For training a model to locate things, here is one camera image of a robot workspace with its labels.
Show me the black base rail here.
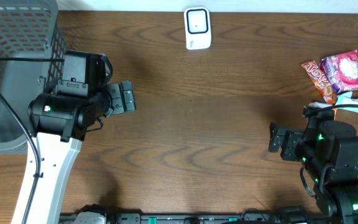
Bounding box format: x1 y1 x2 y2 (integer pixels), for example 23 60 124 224
59 212 323 224

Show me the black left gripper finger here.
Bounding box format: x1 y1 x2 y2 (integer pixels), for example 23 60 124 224
107 83 124 116
121 80 136 112

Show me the orange Kleenex tissue pack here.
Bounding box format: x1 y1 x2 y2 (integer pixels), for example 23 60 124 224
308 102 336 117

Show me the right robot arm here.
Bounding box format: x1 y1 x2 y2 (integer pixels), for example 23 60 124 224
268 106 358 223

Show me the red snack bar wrapper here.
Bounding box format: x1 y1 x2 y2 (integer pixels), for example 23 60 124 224
301 60 337 105

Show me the red purple pad packet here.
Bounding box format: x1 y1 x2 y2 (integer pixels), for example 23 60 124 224
319 50 358 94

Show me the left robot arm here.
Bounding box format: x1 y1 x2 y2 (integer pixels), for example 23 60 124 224
12 50 136 223

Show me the grey plastic mesh basket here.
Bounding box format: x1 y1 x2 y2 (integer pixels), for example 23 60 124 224
0 0 67 154

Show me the white barcode scanner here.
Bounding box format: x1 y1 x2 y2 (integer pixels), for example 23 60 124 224
183 7 212 50

